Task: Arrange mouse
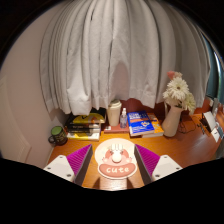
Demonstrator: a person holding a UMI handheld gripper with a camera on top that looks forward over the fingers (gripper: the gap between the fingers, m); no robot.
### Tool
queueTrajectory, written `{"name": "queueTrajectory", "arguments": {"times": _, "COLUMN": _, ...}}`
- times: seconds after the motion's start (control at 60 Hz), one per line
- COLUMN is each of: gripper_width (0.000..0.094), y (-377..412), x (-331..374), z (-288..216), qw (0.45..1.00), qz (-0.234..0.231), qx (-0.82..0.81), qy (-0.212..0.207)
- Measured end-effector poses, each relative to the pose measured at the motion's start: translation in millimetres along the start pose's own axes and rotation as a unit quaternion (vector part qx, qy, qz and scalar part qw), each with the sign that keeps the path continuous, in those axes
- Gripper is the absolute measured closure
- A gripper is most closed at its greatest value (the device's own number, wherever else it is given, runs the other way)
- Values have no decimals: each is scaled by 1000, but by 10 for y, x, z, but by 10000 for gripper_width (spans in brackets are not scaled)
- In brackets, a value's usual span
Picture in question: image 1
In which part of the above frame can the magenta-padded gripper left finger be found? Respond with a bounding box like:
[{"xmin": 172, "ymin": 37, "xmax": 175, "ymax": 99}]
[{"xmin": 43, "ymin": 143, "xmax": 95, "ymax": 187}]

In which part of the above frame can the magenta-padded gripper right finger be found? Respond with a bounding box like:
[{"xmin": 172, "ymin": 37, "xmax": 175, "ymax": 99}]
[{"xmin": 133, "ymin": 143, "xmax": 184, "ymax": 187}]

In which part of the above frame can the white cartoon-print mouse pad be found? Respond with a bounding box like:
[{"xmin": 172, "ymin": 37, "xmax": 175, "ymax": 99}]
[{"xmin": 94, "ymin": 138, "xmax": 138, "ymax": 180}]

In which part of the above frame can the dark mug with green inside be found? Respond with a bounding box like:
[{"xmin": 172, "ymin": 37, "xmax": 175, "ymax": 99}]
[{"xmin": 48, "ymin": 125, "xmax": 69, "ymax": 147}]

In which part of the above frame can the yellow and white book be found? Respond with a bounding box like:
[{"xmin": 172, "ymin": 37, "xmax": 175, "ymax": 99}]
[{"xmin": 66, "ymin": 132, "xmax": 101, "ymax": 142}]

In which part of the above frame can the orange book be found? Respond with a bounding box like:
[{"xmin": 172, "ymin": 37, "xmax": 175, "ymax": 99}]
[{"xmin": 141, "ymin": 113, "xmax": 165, "ymax": 139}]

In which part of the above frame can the black book with white pages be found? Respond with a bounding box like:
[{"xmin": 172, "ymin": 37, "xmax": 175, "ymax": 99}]
[{"xmin": 67, "ymin": 127, "xmax": 101, "ymax": 135}]

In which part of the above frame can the cream ceramic pitcher vase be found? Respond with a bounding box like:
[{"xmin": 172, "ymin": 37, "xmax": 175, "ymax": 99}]
[{"xmin": 161, "ymin": 101, "xmax": 184, "ymax": 138}]

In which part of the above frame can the thin black book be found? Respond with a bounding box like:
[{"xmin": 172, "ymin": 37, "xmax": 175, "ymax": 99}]
[{"xmin": 66, "ymin": 123, "xmax": 102, "ymax": 130}]

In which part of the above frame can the blue book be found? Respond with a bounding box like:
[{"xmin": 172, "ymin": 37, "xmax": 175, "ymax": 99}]
[{"xmin": 126, "ymin": 110, "xmax": 156, "ymax": 137}]

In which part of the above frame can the black and yellow book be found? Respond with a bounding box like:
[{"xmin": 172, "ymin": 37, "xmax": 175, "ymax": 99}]
[{"xmin": 68, "ymin": 112, "xmax": 107, "ymax": 125}]

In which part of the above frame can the clear spray bottle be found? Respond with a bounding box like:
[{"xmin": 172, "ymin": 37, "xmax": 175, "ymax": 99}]
[{"xmin": 119, "ymin": 107, "xmax": 129, "ymax": 129}]

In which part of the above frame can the red-brown book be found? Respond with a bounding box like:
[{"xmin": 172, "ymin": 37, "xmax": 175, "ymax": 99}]
[{"xmin": 103, "ymin": 123, "xmax": 130, "ymax": 134}]

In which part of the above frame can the small dark-framed white display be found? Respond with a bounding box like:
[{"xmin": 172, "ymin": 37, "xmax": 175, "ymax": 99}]
[{"xmin": 200, "ymin": 110, "xmax": 218, "ymax": 134}]

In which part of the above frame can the cream lidded tumbler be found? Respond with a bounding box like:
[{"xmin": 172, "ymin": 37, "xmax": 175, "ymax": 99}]
[{"xmin": 106, "ymin": 98, "xmax": 123, "ymax": 127}]

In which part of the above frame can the white pleated curtain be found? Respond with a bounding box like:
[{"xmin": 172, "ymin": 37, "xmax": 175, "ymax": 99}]
[{"xmin": 39, "ymin": 0, "xmax": 212, "ymax": 116}]

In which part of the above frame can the black cable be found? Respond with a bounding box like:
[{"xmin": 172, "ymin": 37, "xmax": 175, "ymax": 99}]
[{"xmin": 178, "ymin": 116, "xmax": 205, "ymax": 135}]

